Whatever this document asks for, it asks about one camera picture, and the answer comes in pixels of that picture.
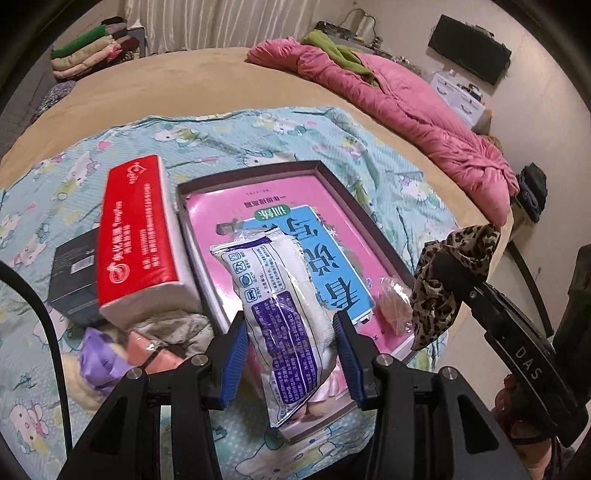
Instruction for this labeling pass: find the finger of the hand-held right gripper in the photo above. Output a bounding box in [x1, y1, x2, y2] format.
[431, 253, 486, 306]

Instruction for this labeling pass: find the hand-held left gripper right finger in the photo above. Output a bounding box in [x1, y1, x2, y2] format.
[333, 311, 532, 480]

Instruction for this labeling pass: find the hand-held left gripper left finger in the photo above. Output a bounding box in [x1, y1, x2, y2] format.
[58, 313, 251, 480]

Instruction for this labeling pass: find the leopard print scrunchie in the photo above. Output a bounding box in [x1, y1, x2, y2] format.
[409, 224, 502, 352]

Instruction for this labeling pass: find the white cotton pad packet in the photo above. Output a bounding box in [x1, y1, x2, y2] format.
[210, 226, 342, 430]

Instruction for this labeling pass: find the person's right hand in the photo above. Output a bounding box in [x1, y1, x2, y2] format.
[493, 373, 555, 462]

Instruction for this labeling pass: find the grey cloth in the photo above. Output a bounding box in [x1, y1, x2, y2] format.
[129, 311, 215, 358]

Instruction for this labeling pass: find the clear bag with pink item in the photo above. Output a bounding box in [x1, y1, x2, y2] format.
[376, 274, 416, 337]

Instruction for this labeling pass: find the dark bag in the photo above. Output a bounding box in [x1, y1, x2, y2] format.
[515, 162, 548, 224]

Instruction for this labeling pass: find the purple cloth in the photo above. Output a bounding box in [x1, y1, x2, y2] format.
[78, 328, 134, 398]

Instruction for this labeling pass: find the cream fluffy cloth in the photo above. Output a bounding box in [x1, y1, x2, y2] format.
[60, 351, 121, 411]

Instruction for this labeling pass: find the pink and blue book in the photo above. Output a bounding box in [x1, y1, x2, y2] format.
[185, 171, 408, 416]

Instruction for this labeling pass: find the red tissue pack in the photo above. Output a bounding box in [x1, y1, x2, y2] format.
[96, 154, 204, 330]

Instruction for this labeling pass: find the pink quilt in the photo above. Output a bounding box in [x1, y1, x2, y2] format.
[247, 37, 520, 227]

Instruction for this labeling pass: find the white dresser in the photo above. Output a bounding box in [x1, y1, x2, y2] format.
[429, 69, 492, 134]

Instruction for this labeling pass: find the black box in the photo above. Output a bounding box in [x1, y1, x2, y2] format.
[46, 227, 109, 326]

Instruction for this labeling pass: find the teal cartoon printed blanket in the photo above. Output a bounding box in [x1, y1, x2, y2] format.
[0, 107, 467, 480]

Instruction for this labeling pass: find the green garment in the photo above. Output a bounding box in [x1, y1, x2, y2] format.
[302, 30, 382, 86]

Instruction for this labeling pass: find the cluttered side table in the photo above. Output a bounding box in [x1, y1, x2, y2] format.
[314, 9, 393, 49]

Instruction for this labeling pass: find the bed with tan sheet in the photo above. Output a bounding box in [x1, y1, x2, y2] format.
[0, 46, 520, 370]

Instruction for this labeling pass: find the floral cloth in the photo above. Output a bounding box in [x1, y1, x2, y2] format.
[30, 80, 77, 123]

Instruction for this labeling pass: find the white curtain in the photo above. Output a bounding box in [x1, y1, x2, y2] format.
[127, 0, 352, 56]

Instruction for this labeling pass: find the stack of folded clothes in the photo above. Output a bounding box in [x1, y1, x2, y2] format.
[50, 16, 141, 84]

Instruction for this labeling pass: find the black cable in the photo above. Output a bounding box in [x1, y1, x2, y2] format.
[0, 261, 73, 455]

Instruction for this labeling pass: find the black wall television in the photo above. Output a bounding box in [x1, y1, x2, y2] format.
[427, 14, 512, 86]

